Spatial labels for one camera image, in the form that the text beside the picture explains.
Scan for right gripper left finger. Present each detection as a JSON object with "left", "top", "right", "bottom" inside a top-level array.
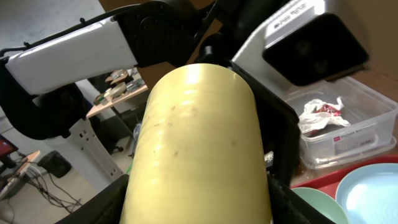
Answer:
[{"left": 56, "top": 174, "right": 129, "bottom": 224}]

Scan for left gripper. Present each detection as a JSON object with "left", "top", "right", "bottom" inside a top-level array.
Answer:
[{"left": 198, "top": 32, "right": 300, "bottom": 186}]

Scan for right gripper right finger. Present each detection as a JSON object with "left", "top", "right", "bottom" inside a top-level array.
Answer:
[{"left": 267, "top": 174, "right": 334, "bottom": 224}]

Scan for white napkin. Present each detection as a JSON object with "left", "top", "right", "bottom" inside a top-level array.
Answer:
[{"left": 298, "top": 96, "right": 351, "bottom": 135}]

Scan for mint green bowl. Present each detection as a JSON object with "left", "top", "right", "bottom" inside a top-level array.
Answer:
[{"left": 292, "top": 187, "right": 349, "bottom": 224}]

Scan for red snack wrapper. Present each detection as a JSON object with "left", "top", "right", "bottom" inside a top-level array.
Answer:
[{"left": 315, "top": 104, "right": 341, "bottom": 116}]

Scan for large light blue plate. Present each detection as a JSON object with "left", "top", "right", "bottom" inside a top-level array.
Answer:
[{"left": 335, "top": 163, "right": 397, "bottom": 224}]

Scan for yellow plastic cup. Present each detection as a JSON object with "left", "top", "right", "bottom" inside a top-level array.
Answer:
[{"left": 120, "top": 63, "right": 273, "bottom": 223}]

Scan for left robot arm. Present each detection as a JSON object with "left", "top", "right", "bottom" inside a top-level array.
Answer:
[{"left": 1, "top": 1, "right": 300, "bottom": 190}]

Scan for clear plastic waste bin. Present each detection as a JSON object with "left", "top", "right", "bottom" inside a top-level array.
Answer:
[{"left": 283, "top": 77, "right": 397, "bottom": 170}]

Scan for red serving tray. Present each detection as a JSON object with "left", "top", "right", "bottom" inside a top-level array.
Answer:
[{"left": 291, "top": 154, "right": 397, "bottom": 198}]

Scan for background wooden desk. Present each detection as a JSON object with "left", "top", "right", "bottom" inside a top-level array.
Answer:
[{"left": 86, "top": 68, "right": 148, "bottom": 118}]

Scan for floor cables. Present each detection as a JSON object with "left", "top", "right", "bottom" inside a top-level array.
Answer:
[{"left": 18, "top": 169, "right": 83, "bottom": 214}]

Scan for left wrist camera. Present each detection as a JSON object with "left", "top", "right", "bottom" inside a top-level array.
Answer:
[{"left": 232, "top": 0, "right": 369, "bottom": 95}]

